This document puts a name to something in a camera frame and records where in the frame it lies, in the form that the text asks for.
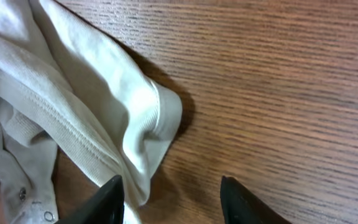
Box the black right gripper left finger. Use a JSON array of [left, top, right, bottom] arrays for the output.
[[56, 175, 124, 224]]

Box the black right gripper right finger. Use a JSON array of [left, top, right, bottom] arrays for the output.
[[220, 176, 290, 224]]

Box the white baby bodysuit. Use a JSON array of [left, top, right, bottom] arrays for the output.
[[0, 1, 182, 223]]

